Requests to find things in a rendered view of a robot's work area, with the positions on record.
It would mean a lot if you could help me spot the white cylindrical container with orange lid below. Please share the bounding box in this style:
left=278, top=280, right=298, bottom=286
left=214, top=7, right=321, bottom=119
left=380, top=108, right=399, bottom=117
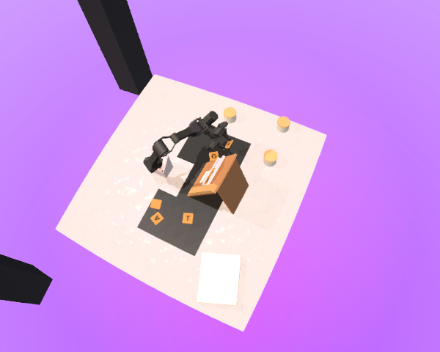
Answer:
left=263, top=150, right=277, bottom=166
left=276, top=117, right=290, bottom=133
left=224, top=108, right=237, bottom=124

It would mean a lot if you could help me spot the white paper ticket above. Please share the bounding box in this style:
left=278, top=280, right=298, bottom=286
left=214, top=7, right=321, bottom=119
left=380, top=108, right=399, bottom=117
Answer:
left=199, top=171, right=210, bottom=183

